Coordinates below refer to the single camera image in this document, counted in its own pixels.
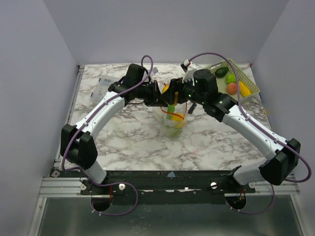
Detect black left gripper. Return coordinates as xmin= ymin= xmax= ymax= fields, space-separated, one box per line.
xmin=135 ymin=80 xmax=169 ymax=107

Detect clear zip bag orange zipper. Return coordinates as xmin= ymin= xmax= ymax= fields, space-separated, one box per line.
xmin=152 ymin=91 xmax=188 ymax=138

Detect yellow toy pear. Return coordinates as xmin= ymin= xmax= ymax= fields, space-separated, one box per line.
xmin=171 ymin=113 xmax=186 ymax=128

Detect green toy cabbage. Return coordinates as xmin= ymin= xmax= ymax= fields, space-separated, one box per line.
xmin=164 ymin=126 xmax=183 ymax=137

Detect orange toy peach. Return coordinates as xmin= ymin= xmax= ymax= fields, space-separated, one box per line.
xmin=226 ymin=83 xmax=238 ymax=95

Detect yellow toy mango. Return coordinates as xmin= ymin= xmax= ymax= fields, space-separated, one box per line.
xmin=239 ymin=81 xmax=252 ymax=97

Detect yellow toy lemon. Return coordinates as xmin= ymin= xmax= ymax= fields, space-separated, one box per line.
xmin=162 ymin=85 xmax=169 ymax=93

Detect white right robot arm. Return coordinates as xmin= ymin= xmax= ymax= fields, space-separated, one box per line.
xmin=160 ymin=69 xmax=301 ymax=193

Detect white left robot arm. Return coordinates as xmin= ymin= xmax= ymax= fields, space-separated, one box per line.
xmin=60 ymin=63 xmax=166 ymax=194

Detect black pin header strip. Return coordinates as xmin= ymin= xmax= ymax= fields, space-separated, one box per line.
xmin=188 ymin=103 xmax=197 ymax=114

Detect dark green toy avocado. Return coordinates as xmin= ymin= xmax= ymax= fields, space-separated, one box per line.
xmin=215 ymin=66 xmax=229 ymax=78

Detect clear plastic box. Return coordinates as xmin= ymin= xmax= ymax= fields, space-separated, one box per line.
xmin=91 ymin=75 xmax=116 ymax=104

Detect green perforated plastic basket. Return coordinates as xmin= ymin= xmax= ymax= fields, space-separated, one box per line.
xmin=205 ymin=59 xmax=260 ymax=103

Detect light green toy apple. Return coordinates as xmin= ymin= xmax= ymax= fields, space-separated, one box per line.
xmin=225 ymin=74 xmax=237 ymax=85

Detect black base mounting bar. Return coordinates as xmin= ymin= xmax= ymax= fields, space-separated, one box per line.
xmin=50 ymin=169 xmax=287 ymax=205

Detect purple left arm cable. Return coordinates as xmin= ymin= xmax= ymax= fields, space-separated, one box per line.
xmin=61 ymin=55 xmax=154 ymax=217

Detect aluminium frame rail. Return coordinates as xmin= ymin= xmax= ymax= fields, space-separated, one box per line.
xmin=38 ymin=176 xmax=301 ymax=197

